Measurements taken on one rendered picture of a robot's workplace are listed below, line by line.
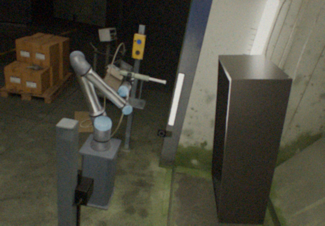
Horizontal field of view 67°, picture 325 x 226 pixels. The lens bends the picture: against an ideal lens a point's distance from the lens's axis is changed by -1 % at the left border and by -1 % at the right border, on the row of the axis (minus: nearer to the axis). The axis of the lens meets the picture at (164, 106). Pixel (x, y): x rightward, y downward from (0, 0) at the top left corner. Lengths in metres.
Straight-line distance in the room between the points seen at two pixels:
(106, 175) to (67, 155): 1.60
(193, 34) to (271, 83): 1.19
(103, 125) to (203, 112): 1.16
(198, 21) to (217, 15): 0.18
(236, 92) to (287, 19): 1.31
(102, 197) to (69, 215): 1.63
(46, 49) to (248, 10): 3.28
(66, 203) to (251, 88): 1.14
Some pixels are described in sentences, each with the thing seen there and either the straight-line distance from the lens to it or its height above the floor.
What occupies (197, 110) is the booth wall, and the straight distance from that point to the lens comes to 2.78.
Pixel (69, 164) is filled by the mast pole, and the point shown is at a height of 1.51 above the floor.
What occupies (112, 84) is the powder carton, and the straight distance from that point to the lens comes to 4.32.
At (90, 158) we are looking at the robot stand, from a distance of 2.31.
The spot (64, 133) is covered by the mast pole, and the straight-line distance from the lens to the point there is 0.75.
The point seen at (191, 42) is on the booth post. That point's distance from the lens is 2.54.
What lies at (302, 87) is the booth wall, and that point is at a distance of 2.92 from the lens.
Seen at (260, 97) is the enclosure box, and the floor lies 1.56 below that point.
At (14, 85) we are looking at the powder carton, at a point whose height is 0.21.
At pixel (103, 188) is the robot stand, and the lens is 2.49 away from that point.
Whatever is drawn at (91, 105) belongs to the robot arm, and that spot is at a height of 0.99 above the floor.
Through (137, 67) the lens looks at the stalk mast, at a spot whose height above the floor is 1.18.
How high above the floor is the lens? 2.03
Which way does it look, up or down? 25 degrees down
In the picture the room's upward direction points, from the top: 11 degrees clockwise
